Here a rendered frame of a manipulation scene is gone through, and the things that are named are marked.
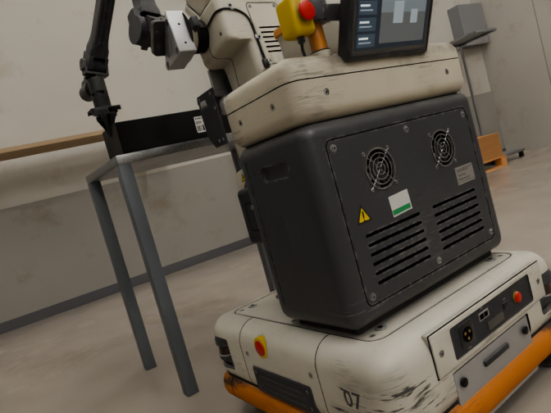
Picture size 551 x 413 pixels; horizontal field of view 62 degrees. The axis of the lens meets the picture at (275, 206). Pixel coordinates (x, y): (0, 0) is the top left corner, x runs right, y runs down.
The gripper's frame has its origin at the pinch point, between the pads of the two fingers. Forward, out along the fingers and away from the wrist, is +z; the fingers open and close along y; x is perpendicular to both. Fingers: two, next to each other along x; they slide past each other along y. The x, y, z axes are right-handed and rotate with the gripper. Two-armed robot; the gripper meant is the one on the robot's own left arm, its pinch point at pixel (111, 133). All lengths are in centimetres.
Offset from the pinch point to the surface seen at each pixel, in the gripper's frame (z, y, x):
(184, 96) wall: -59, -145, -227
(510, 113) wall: 35, -584, -166
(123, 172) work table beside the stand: 15.2, 5.7, 19.9
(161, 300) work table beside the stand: 57, 5, 21
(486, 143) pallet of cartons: 59, -424, -114
